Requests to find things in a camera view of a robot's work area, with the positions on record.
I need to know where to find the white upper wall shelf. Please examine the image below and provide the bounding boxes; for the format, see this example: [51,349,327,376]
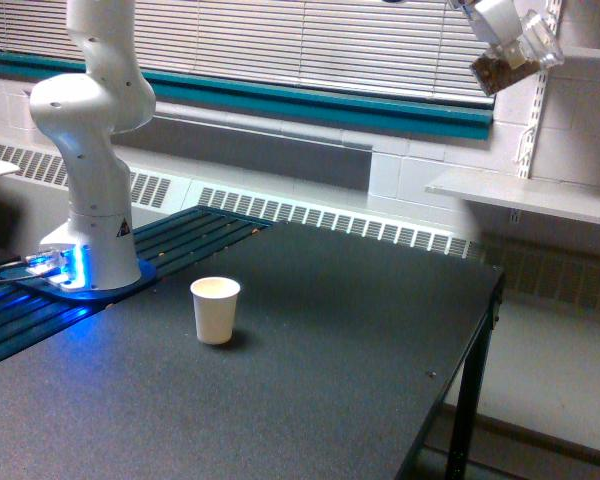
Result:
[562,46,600,61]

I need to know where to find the clear plastic cup with nuts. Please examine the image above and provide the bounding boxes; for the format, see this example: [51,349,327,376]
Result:
[470,10,565,96]

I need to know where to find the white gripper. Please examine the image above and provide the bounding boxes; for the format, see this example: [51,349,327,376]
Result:
[449,0,526,68]

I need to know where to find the black base cables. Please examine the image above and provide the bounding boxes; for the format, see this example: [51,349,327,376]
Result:
[0,254,36,287]

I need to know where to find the white paper cup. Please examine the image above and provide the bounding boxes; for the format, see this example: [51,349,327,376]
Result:
[190,277,241,345]

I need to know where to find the black table leg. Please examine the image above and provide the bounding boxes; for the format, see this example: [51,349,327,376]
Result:
[445,275,505,480]

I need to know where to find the baseboard radiator heater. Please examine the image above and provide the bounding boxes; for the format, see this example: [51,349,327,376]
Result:
[0,139,486,261]

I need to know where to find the blue slatted rail platform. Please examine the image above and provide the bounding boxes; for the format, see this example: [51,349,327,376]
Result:
[0,207,270,362]

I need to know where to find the white wall shelf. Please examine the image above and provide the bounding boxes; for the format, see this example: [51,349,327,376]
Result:
[562,46,600,61]
[425,169,600,225]

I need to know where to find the white lower wall shelf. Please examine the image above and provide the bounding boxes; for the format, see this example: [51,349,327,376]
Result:
[425,169,600,225]

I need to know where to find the white shelf bracket rail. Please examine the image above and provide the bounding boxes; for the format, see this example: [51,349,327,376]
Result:
[515,0,563,179]

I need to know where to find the white window blinds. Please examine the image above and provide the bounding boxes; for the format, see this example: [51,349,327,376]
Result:
[0,1,494,109]

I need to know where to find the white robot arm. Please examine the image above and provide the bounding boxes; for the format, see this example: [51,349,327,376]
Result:
[29,1,156,292]

